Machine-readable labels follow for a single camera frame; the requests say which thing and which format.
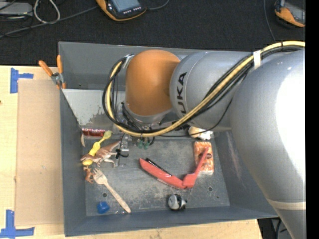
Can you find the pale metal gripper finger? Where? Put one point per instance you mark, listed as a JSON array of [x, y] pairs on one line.
[[119, 160]]

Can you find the brown toy dinosaur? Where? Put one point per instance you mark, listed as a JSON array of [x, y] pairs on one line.
[[106, 153]]

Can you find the yellow plastic toy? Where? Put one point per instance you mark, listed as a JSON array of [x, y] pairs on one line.
[[95, 147]]

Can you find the pale wooden fork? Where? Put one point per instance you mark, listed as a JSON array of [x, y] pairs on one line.
[[113, 194]]

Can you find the red-brown striped packet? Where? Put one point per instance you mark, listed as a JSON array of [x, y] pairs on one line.
[[92, 132]]

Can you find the red folding tool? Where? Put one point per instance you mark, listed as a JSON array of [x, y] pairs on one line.
[[164, 175]]

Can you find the blue bottle cap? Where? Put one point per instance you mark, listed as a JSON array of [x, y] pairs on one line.
[[102, 207]]

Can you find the grey metal bin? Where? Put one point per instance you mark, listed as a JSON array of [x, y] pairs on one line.
[[149, 200]]

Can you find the white crumpled thing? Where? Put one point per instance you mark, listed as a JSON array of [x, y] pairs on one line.
[[199, 133]]

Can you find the grey, black and white ball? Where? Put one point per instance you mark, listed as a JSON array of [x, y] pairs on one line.
[[176, 202]]

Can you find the orange patterned packet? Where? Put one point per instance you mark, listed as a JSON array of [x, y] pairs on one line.
[[208, 164]]

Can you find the brown cardboard board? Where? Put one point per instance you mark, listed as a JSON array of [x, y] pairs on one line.
[[37, 153]]

